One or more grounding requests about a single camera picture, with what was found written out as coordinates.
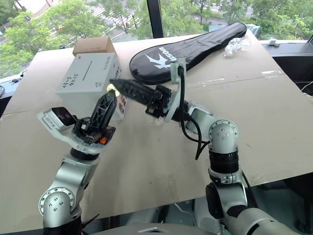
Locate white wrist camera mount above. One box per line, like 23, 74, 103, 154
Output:
36, 107, 109, 155
163, 57, 188, 123

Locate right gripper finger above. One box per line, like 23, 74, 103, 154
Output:
114, 85, 153, 106
109, 78, 157, 96

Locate clear crumpled plastic wrap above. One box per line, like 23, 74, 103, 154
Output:
223, 37, 252, 59

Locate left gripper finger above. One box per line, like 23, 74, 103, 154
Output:
103, 91, 118, 127
91, 94, 111, 127

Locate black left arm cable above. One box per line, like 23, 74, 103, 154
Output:
79, 212, 101, 232

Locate white box with slot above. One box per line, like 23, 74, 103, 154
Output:
55, 52, 128, 121

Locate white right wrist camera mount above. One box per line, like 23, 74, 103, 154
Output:
163, 57, 188, 123

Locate black racket bag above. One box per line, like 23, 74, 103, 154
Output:
129, 22, 247, 86

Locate dark window frame post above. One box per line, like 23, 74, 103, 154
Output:
146, 0, 164, 39

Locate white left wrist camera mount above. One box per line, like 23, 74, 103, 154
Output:
36, 107, 109, 155

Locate brown cardboard box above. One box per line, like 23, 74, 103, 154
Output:
72, 36, 117, 56

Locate white thin cable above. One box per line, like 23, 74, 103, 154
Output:
294, 80, 313, 96

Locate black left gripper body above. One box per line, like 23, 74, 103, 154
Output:
72, 117, 116, 145

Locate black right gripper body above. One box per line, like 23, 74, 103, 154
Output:
145, 84, 176, 118

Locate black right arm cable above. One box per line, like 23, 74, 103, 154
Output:
177, 65, 211, 161

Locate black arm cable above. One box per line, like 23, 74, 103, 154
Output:
177, 65, 211, 161
79, 212, 101, 232

